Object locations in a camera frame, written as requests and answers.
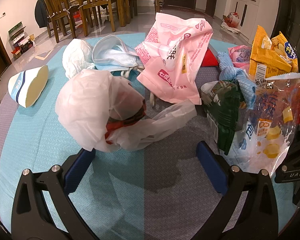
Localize white plastic bag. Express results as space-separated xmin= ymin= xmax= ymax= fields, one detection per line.
xmin=55 ymin=69 xmax=197 ymax=152

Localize white tissue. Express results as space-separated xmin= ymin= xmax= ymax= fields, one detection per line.
xmin=62 ymin=38 xmax=95 ymax=79

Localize blue face mask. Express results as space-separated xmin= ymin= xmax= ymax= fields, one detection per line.
xmin=91 ymin=35 xmax=145 ymax=79

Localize teal and grey floor mat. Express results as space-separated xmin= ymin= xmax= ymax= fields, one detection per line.
xmin=0 ymin=48 xmax=221 ymax=239

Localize stack of boxes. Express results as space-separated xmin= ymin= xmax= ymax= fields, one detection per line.
xmin=8 ymin=22 xmax=35 ymax=60

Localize orange snack bag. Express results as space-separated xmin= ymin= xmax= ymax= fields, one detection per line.
xmin=249 ymin=25 xmax=299 ymax=79

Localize dark jacket on chair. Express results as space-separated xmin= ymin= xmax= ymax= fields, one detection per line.
xmin=34 ymin=0 xmax=47 ymax=28

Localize pink plastic package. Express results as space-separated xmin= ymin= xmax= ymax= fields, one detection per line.
xmin=135 ymin=12 xmax=213 ymax=105

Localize pink floral wrapper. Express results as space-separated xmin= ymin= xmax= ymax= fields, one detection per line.
xmin=228 ymin=45 xmax=251 ymax=69

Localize green snack bag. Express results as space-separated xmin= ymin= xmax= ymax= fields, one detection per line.
xmin=200 ymin=80 xmax=244 ymax=155

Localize crushed paper cup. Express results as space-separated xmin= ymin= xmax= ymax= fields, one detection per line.
xmin=8 ymin=65 xmax=49 ymax=108

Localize blue quilted cloth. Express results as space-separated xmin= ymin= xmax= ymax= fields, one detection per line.
xmin=217 ymin=51 xmax=256 ymax=109

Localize red and white bag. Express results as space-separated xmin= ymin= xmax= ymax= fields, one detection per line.
xmin=221 ymin=12 xmax=240 ymax=34

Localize clear printed snack bag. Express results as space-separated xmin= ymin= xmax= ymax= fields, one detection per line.
xmin=224 ymin=73 xmax=300 ymax=176

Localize white cabinet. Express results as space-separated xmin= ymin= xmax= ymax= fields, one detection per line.
xmin=224 ymin=0 xmax=280 ymax=44

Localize red paper envelope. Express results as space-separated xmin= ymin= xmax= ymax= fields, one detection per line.
xmin=201 ymin=48 xmax=218 ymax=67

